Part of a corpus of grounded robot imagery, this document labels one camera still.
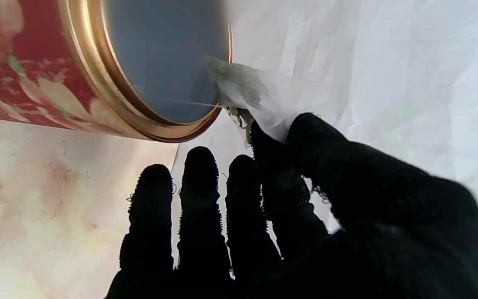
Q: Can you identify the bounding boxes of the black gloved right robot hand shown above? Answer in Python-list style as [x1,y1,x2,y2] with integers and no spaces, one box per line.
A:
[105,112,478,299]

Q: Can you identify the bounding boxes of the red floral tea tin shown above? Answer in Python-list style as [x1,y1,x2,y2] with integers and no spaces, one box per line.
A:
[0,0,234,143]

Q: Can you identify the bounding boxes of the white printed backdrop cloth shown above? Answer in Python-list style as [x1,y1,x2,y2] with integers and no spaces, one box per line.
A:
[170,0,478,299]

